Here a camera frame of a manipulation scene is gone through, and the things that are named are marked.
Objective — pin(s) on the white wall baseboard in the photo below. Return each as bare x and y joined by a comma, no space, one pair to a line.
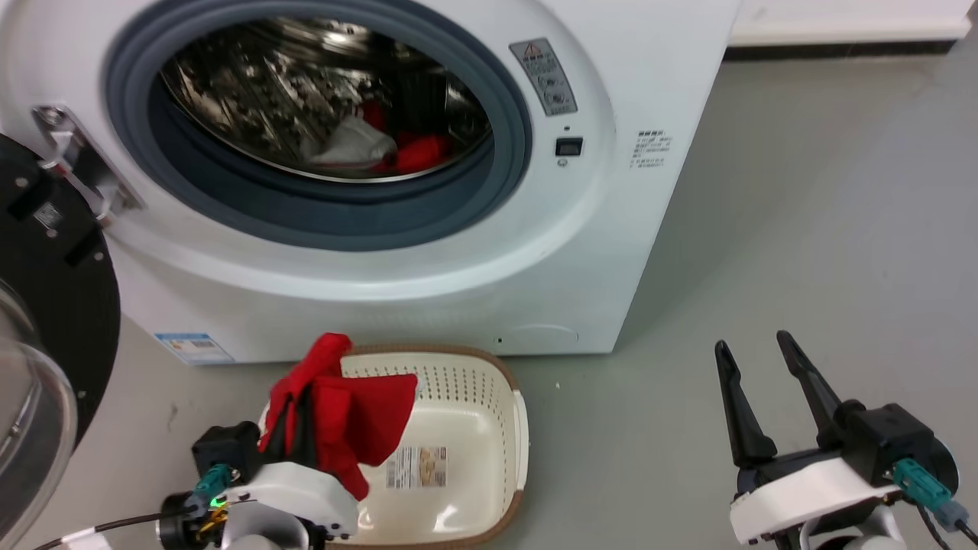
848,19

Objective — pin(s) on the black round glass washer door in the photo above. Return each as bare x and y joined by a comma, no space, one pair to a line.
53,305

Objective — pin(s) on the small red garment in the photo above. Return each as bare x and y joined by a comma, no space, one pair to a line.
420,153

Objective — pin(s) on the white grey garment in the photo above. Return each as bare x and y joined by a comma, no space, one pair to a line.
353,143

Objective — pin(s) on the white front-load washing machine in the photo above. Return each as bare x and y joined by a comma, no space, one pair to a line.
611,229

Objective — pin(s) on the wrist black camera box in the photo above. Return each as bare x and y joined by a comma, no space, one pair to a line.
894,443
225,447

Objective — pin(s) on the red cloth with black lining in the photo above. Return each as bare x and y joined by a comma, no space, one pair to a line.
367,420

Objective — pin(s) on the cream plastic laundry basket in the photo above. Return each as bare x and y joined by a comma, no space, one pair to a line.
474,443

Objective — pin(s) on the right arm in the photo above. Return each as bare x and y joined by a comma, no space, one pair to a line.
848,535

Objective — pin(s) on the barcode product label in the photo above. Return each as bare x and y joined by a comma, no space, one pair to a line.
416,467

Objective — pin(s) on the black door latch slot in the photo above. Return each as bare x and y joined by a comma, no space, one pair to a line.
568,147

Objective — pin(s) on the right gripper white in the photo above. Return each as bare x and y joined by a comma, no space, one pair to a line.
802,493

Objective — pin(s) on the blue energy label sticker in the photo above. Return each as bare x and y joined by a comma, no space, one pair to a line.
192,347

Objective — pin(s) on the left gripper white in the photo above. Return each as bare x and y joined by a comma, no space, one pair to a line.
306,493

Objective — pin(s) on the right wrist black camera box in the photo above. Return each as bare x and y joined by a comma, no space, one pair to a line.
894,443

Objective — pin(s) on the grey warning sticker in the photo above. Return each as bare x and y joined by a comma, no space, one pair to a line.
544,76

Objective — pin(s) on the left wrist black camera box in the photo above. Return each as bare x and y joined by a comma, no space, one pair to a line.
225,447

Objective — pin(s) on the left arm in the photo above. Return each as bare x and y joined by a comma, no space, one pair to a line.
263,531

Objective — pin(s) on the metal door hinge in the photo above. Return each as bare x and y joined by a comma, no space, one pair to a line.
80,164

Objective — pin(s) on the stainless steel washer drum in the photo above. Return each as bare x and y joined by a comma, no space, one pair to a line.
267,92

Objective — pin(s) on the grey rubber door gasket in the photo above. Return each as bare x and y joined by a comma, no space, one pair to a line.
321,214

